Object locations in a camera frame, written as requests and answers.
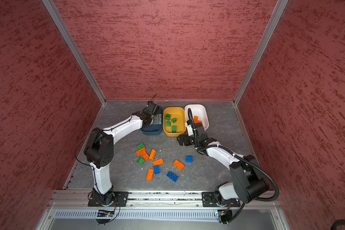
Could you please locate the aluminium front rail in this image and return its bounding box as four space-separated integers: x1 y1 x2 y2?
48 189 281 210

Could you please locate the teal plastic bin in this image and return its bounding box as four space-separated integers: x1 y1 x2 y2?
141 108 163 136

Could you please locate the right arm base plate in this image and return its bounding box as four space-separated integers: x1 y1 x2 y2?
201 192 240 208

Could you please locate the large blue lego bottom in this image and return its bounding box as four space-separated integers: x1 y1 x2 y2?
167 171 178 182

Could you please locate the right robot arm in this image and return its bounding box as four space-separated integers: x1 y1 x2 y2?
177 121 279 205

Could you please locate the yellow plastic bin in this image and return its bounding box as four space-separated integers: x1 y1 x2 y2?
163 107 186 137

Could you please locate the black corrugated cable right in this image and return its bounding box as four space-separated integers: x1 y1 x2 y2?
187 107 280 223

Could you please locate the white plastic bin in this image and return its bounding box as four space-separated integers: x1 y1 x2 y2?
184 104 209 131

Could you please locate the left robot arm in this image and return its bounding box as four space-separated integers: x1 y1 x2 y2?
84 101 162 207

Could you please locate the orange lego bottom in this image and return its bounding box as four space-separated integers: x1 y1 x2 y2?
146 169 154 181

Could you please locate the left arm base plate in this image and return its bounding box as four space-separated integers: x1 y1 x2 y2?
88 191 129 208

